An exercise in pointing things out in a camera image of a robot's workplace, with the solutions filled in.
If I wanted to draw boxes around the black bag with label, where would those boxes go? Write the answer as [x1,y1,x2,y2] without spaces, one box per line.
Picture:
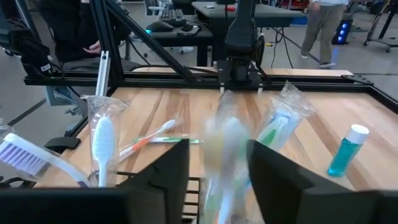
[17,36,60,78]

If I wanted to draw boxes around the computer tower blue lights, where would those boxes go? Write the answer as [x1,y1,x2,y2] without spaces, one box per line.
[331,18,354,45]

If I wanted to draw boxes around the orange toothbrush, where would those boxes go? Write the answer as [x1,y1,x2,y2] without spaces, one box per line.
[119,118,184,163]

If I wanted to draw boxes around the black side table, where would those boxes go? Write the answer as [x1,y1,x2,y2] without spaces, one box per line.
[148,26,215,67]

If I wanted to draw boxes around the black computer mouse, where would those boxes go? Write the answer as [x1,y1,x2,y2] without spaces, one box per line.
[145,20,175,33]

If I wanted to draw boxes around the green toothbrush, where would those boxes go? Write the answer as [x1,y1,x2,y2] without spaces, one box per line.
[256,93,292,153]
[132,136,201,146]

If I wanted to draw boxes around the person's hand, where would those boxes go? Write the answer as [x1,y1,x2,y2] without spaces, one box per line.
[81,39,103,55]

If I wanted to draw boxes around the purple white toothbrush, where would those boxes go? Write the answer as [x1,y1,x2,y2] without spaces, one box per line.
[0,124,91,189]

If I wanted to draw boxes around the black wire toothbrush rack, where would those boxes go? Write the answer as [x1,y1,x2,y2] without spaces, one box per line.
[115,170,202,224]

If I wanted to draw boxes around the person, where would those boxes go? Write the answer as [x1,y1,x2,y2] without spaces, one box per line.
[300,0,351,70]
[37,0,141,72]

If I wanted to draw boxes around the black wheeled stand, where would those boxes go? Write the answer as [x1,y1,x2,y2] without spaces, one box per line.
[363,0,398,54]

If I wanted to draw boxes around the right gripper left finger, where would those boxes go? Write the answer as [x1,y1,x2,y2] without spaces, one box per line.
[0,138,191,224]

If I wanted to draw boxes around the red toothbrush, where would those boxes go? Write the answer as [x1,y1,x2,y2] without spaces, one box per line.
[200,89,252,224]

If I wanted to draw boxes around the teal mouthwash bottle white cap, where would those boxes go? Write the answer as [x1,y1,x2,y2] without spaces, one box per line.
[327,123,371,178]

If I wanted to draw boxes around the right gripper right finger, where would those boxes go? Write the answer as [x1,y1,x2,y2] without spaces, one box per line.
[247,139,398,224]

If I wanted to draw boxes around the black keyboard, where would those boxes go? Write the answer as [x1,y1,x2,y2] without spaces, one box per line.
[161,8,187,27]

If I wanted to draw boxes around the dark grey desk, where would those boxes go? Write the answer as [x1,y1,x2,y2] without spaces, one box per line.
[191,1,307,29]

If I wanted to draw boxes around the blue plastic bin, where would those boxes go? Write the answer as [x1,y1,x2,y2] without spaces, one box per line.
[290,15,308,26]

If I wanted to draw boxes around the black table clamp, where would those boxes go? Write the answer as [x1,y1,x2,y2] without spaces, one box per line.
[44,136,82,151]

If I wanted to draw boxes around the black hanging cable bundle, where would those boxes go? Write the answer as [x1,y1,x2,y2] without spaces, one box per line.
[269,27,295,69]

